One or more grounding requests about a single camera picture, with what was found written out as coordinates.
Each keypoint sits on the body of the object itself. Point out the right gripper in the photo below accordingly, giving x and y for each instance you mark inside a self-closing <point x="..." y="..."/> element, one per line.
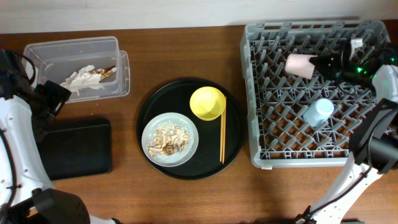
<point x="339" y="62"/>

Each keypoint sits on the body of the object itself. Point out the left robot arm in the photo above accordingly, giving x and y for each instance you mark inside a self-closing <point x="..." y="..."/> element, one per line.
<point x="27" y="193"/>

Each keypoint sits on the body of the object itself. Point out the grey plate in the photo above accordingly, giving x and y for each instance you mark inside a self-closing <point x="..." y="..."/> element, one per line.
<point x="177" y="159"/>

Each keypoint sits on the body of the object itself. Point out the food scraps on plate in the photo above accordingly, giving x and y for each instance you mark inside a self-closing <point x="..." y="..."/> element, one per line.
<point x="167" y="139"/>

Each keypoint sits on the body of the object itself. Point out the pink cup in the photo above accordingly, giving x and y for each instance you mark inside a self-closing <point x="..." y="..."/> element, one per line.
<point x="300" y="65"/>

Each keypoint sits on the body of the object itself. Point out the gold foil wrapper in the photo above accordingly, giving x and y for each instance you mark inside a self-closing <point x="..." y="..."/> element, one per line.
<point x="104" y="72"/>

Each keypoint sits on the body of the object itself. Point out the right wooden chopstick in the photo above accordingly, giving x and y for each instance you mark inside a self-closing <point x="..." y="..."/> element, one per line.
<point x="224" y="130"/>

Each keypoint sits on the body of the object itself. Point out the yellow bowl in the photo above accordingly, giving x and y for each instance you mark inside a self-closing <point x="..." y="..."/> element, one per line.
<point x="207" y="103"/>

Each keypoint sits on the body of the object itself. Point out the blue cup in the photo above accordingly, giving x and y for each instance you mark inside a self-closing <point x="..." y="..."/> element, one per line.
<point x="318" y="112"/>

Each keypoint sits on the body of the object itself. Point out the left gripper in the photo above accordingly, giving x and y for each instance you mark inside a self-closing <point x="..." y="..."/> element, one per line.
<point x="58" y="94"/>

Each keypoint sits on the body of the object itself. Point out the left wooden chopstick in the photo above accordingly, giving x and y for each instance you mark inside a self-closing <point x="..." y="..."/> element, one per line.
<point x="221" y="136"/>

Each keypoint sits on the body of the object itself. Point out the white tissue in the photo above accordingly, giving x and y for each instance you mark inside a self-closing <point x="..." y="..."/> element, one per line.
<point x="93" y="82"/>
<point x="76" y="81"/>

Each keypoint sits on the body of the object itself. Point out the grey dishwasher rack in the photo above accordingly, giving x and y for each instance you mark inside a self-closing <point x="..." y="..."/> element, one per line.
<point x="278" y="135"/>

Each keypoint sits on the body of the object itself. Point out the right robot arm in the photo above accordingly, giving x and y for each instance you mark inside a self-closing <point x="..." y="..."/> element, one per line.
<point x="372" y="152"/>

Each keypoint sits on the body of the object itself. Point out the clear plastic waste bin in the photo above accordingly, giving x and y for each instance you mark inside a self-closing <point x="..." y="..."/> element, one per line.
<point x="57" y="60"/>

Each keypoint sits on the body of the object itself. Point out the wooden chopstick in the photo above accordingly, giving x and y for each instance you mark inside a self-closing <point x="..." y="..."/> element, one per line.
<point x="221" y="136"/>
<point x="224" y="130"/>

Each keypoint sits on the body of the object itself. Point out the round black tray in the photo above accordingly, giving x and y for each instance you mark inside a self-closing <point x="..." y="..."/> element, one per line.
<point x="175" y="97"/>

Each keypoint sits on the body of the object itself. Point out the black rectangular tray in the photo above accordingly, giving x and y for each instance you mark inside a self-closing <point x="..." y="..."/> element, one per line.
<point x="77" y="149"/>

